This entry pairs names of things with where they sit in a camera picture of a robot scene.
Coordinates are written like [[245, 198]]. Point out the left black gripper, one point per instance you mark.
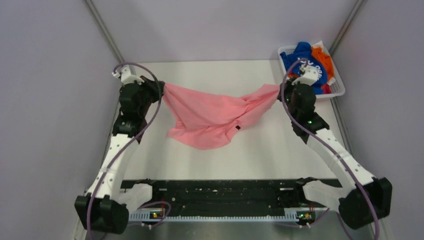
[[151, 84]]

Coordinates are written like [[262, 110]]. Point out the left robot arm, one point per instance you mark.
[[104, 208]]

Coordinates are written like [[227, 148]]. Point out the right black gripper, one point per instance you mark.
[[288, 84]]

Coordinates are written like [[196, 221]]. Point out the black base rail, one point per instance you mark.
[[226, 198]]

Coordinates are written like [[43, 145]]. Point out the white slotted cable duct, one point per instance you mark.
[[289, 216]]

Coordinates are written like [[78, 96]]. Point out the pink t-shirt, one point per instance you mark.
[[208, 121]]

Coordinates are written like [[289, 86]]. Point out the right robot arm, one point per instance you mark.
[[362, 198]]

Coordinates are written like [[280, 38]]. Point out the red t-shirt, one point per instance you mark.
[[326, 89]]

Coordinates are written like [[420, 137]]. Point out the blue printed t-shirt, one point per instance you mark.
[[304, 50]]

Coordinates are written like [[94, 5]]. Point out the orange t-shirt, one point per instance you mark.
[[326, 60]]

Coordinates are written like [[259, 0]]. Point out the white plastic basket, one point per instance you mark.
[[337, 87]]

